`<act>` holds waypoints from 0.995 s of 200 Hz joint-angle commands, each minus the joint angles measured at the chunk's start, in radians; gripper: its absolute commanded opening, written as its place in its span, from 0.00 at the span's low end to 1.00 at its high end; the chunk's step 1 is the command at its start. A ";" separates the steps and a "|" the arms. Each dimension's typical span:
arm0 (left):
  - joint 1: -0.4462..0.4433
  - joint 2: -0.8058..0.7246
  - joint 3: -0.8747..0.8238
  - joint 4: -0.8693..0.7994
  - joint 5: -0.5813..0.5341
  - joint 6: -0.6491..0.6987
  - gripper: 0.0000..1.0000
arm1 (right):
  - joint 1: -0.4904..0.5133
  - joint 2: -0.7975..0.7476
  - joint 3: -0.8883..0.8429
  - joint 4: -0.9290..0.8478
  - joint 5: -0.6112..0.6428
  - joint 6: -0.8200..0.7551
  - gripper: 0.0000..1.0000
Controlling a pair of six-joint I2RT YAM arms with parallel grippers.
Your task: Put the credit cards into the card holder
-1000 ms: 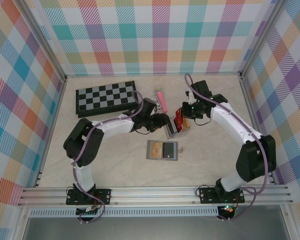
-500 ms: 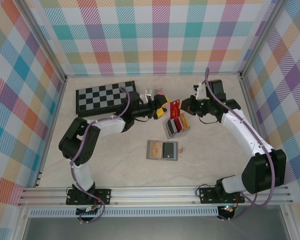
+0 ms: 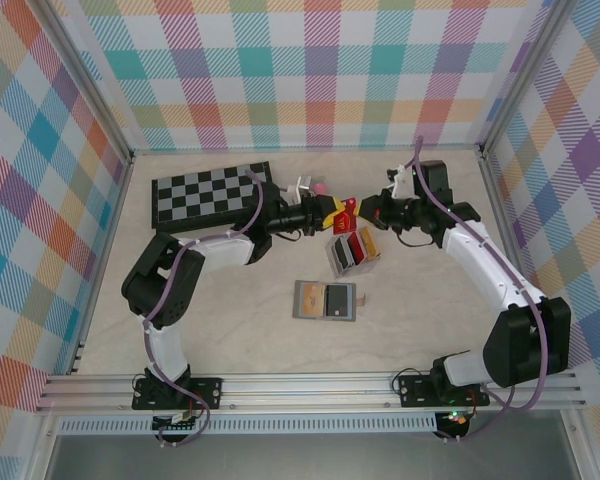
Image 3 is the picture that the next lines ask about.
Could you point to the aluminium back rail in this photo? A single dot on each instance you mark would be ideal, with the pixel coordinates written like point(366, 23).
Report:
point(305, 149)

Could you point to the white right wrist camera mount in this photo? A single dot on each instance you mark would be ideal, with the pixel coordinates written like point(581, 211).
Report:
point(399, 182)

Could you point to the red credit card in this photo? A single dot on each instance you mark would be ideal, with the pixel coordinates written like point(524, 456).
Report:
point(349, 220)

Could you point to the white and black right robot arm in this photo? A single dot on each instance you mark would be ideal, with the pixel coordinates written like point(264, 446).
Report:
point(472, 265)

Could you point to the black and grey chessboard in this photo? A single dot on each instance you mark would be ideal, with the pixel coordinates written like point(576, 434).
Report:
point(205, 195)

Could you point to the stack of black VIP cards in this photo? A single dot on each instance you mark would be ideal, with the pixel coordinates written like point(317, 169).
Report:
point(342, 255)

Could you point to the aluminium frame post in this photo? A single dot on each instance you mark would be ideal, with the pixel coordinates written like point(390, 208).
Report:
point(92, 82)
point(522, 75)

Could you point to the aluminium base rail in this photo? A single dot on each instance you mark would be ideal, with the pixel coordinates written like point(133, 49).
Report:
point(305, 390)

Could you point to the small green circuit board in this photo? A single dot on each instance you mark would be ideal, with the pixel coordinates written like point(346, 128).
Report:
point(177, 425)

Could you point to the gold credit card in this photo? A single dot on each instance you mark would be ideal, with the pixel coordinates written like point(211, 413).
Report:
point(312, 300)

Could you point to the stack of red cards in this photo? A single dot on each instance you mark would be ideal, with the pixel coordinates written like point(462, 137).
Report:
point(360, 250)

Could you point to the aluminium side rail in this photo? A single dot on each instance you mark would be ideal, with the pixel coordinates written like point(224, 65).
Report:
point(111, 225)
point(507, 225)

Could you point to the small electronics module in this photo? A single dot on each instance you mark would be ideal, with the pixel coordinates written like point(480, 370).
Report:
point(455, 419)

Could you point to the stack of gold cards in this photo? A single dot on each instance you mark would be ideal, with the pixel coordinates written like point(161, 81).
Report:
point(370, 241)

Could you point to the grey card holder wallet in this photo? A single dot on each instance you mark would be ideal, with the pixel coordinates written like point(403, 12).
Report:
point(325, 320)

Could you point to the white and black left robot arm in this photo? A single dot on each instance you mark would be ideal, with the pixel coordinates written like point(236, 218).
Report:
point(215, 250)

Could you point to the pink toy microphone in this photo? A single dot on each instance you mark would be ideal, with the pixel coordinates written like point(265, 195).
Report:
point(321, 187)

